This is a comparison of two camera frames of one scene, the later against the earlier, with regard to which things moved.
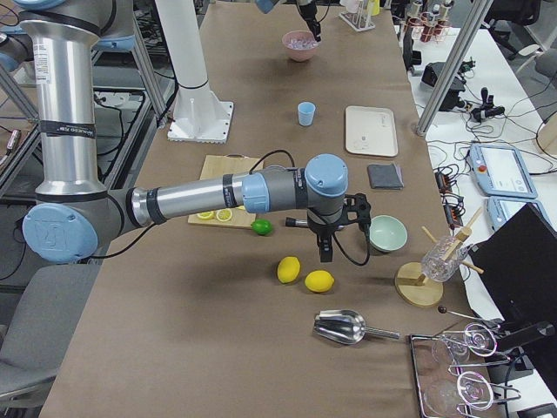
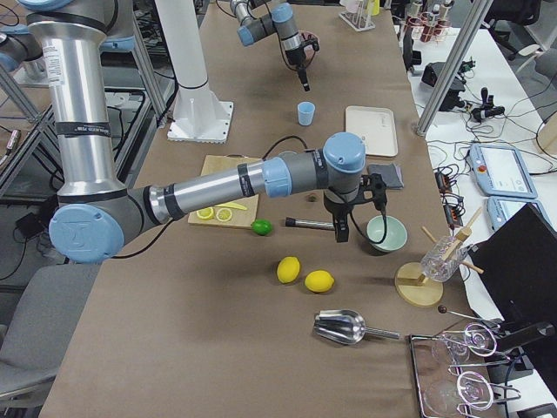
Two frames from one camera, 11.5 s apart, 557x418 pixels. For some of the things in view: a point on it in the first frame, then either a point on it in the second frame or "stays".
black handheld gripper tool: [487, 108] stays
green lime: [262, 226] stays
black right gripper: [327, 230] → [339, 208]
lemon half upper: [206, 215] stays
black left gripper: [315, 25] → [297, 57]
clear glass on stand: [446, 258] stays
